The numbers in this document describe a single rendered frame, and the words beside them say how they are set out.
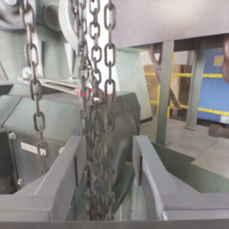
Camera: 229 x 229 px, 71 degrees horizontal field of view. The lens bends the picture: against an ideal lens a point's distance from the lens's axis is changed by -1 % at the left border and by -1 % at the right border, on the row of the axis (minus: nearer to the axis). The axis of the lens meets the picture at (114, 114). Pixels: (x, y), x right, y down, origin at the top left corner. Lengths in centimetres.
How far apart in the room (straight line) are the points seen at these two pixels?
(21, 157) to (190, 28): 67
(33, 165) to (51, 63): 100
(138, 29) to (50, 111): 55
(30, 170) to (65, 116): 18
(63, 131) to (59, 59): 106
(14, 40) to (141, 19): 84
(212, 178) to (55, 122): 53
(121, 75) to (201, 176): 65
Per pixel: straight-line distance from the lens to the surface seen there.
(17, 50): 130
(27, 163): 49
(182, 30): 70
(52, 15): 136
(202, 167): 66
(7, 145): 52
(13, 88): 66
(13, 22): 119
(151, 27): 77
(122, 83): 97
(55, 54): 138
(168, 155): 77
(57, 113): 42
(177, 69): 373
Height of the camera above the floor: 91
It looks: 15 degrees down
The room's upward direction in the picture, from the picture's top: straight up
